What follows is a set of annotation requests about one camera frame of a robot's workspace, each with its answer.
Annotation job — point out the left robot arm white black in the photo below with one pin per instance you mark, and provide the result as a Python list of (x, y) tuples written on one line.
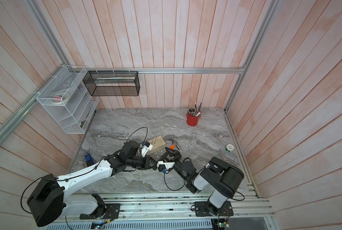
[(52, 199)]

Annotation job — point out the aluminium frame rail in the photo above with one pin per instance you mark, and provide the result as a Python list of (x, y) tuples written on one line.
[(161, 39)]

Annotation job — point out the black mesh wall basket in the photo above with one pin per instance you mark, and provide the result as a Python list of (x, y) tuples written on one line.
[(112, 83)]

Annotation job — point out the red metal pencil bucket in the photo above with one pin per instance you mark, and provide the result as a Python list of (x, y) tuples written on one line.
[(192, 120)]

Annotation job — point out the bundle of pencils and pens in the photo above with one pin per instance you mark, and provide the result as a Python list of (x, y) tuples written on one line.
[(195, 110)]

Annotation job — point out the green white tape roll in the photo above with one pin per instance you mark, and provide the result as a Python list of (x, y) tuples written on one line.
[(229, 148)]

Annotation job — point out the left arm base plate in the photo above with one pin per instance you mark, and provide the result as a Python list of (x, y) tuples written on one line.
[(103, 211)]

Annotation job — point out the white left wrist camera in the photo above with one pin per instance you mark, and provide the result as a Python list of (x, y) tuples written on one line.
[(145, 148)]

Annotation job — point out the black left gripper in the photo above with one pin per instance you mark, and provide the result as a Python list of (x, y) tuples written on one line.
[(147, 165)]

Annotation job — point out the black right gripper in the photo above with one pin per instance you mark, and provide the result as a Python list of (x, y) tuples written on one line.
[(176, 155)]

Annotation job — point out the pale wooden block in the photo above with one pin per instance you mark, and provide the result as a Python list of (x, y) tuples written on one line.
[(157, 143)]

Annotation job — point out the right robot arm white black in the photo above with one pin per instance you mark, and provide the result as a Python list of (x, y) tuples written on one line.
[(225, 178)]

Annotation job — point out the roll of tape on shelf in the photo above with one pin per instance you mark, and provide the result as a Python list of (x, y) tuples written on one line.
[(60, 98)]

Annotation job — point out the aluminium mounting rail bed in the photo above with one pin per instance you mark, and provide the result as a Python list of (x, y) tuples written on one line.
[(180, 205)]

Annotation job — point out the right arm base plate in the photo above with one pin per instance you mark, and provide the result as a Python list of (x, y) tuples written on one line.
[(206, 209)]

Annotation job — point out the white wire wall shelf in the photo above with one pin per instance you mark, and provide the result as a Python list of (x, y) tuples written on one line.
[(74, 116)]

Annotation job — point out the claw hammer orange black handle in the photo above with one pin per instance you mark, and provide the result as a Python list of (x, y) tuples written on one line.
[(174, 144)]

